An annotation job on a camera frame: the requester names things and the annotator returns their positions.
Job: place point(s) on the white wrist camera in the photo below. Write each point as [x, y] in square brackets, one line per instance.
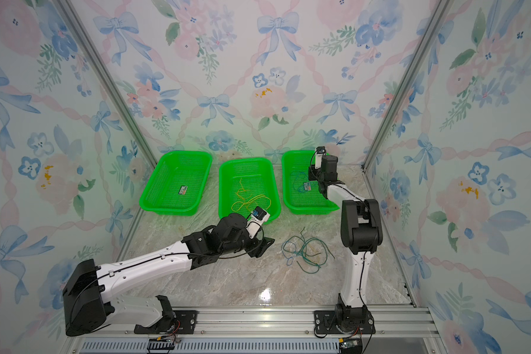
[257, 219]
[327, 163]

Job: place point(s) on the left green plastic basket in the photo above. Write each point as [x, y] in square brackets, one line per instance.
[176, 169]

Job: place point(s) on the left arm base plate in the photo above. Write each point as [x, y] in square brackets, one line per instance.
[172, 322]

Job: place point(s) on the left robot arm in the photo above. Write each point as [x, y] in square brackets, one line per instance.
[95, 296]

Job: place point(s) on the left aluminium corner post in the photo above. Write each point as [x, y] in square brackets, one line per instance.
[68, 14]

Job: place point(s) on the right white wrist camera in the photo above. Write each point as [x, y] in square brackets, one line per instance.
[327, 163]

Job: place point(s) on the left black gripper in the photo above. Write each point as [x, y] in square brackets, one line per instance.
[259, 247]

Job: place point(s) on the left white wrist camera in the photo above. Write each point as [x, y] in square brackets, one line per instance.
[257, 219]

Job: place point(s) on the right aluminium corner post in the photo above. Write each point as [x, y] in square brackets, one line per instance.
[435, 22]

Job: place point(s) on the aluminium corner post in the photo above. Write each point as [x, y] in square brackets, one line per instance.
[68, 14]
[435, 22]

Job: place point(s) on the middle green plastic basket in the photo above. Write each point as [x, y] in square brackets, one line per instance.
[245, 184]

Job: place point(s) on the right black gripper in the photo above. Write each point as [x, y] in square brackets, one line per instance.
[313, 173]

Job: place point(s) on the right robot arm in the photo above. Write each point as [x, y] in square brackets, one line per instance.
[361, 234]

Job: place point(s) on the right green plastic basket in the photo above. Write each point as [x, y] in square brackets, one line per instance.
[295, 164]

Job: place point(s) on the green plastic basket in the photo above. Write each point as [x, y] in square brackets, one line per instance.
[176, 169]
[245, 184]
[295, 164]

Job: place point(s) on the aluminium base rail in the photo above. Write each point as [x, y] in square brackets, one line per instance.
[295, 329]

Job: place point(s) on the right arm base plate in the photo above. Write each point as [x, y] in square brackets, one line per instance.
[359, 321]

